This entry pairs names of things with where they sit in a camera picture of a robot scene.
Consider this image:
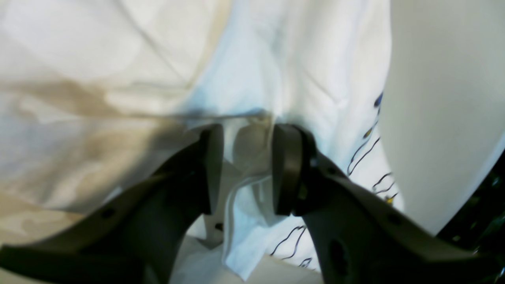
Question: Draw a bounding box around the white printed t-shirt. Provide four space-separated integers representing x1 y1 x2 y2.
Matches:
1 0 404 280

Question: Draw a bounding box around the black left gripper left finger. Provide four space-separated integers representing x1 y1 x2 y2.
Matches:
1 124 224 284

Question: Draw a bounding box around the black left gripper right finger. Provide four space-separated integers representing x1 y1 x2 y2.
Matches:
272 124 504 284

